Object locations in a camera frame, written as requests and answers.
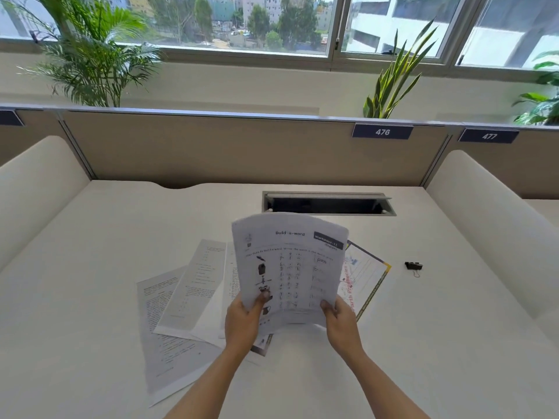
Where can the person's right hand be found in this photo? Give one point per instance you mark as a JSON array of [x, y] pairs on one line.
[[342, 327]]

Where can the person's right forearm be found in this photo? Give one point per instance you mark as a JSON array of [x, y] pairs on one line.
[[384, 386]]

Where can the green snake plant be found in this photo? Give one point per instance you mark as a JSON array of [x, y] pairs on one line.
[[395, 78]]

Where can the beige desk partition panel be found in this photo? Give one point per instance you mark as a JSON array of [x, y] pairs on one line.
[[244, 148]]

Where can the dark blue desk number label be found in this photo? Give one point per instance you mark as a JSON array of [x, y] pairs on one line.
[[382, 131], [9, 118], [489, 136]]

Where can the window with grey frame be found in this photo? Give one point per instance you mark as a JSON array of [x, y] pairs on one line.
[[305, 26]]

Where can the white curved side divider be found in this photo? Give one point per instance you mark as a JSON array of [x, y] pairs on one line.
[[493, 231], [37, 191]]

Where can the green palm plant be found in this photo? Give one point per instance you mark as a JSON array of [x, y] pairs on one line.
[[87, 52]]

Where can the green leafy plant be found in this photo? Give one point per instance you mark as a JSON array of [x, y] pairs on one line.
[[540, 98]]

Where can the colourful yellow-bordered worksheet paper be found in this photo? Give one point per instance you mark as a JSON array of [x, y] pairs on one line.
[[367, 279]]

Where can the person's left thumb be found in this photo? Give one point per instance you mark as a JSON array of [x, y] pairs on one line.
[[262, 300]]

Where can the white sparse-text printed paper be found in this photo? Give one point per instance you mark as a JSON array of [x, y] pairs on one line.
[[192, 285]]

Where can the white printed paper sheet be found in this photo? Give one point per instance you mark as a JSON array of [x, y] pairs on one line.
[[220, 309]]

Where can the white dense-text printed paper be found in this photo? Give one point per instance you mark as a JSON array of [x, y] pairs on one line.
[[168, 327]]

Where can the person's left hand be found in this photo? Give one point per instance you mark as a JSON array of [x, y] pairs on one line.
[[241, 323]]

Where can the black binder clip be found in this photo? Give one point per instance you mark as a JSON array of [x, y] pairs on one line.
[[412, 267]]

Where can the person's right thumb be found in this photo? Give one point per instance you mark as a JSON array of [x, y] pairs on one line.
[[326, 306]]

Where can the person's left forearm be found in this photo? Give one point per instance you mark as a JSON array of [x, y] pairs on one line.
[[208, 383]]

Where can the white picture-word worksheet paper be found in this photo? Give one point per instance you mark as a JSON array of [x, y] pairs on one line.
[[288, 266]]

